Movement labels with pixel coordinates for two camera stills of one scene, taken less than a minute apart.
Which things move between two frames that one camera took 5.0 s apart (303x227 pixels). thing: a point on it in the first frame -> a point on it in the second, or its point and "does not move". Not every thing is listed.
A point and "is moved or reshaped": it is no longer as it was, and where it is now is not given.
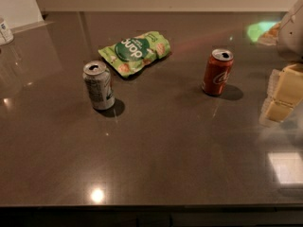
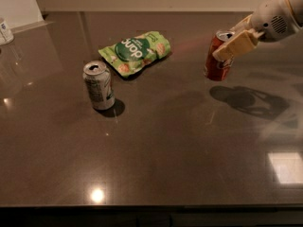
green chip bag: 131,54 does not move
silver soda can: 98,80 does not move
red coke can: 217,71 is moved or reshaped
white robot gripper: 292,32 -> 272,20
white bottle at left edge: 6,34 does not move
